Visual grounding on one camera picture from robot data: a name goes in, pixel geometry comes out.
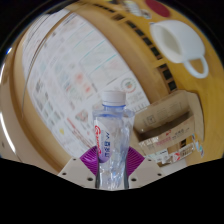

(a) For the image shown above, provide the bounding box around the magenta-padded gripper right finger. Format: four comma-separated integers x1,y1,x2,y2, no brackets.
124,146,165,189

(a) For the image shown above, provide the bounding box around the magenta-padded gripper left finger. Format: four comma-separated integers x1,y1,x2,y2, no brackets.
57,145,101,189

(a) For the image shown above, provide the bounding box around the clear plastic water bottle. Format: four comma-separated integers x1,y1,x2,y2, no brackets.
92,90,136,191

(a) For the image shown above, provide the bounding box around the small clear labelled bottle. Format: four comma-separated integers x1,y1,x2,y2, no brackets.
155,141,196,165

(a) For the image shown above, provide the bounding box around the brown cardboard box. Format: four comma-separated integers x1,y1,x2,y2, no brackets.
133,89,201,156

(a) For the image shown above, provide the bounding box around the small colourful wrapper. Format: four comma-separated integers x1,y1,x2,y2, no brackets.
193,133,205,158

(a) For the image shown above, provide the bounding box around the white ceramic mug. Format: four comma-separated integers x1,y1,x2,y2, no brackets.
149,19,210,80

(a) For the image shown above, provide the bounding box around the flat round red coaster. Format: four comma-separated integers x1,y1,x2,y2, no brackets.
144,0,172,18

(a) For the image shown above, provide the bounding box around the silver and black pen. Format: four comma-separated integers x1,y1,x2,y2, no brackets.
124,0,149,16

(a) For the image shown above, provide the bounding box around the large printed wall poster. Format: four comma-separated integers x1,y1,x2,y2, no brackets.
21,9,151,161

